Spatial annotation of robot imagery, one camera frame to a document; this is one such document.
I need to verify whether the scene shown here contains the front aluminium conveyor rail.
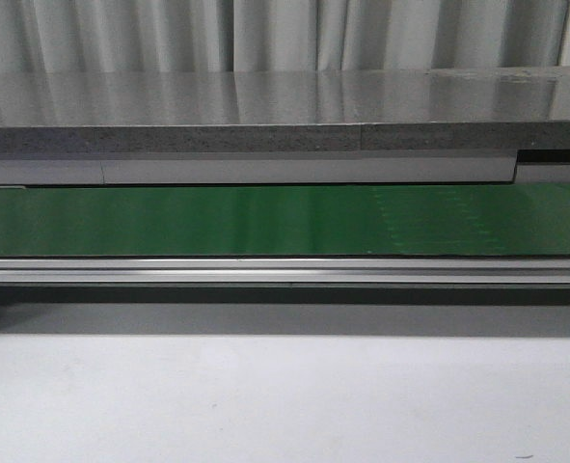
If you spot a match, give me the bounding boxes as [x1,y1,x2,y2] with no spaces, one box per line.
[0,258,570,286]

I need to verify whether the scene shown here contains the green conveyor belt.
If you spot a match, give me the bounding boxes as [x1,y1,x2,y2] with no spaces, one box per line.
[0,183,570,258]

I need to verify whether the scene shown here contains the grey pleated curtain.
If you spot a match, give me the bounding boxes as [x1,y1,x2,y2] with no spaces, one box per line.
[0,1,570,72]

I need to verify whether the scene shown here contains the rear grey conveyor guard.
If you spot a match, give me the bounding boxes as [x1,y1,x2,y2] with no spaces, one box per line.
[0,149,570,186]

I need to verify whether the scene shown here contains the grey stone slab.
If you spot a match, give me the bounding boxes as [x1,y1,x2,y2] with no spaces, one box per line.
[0,67,570,153]

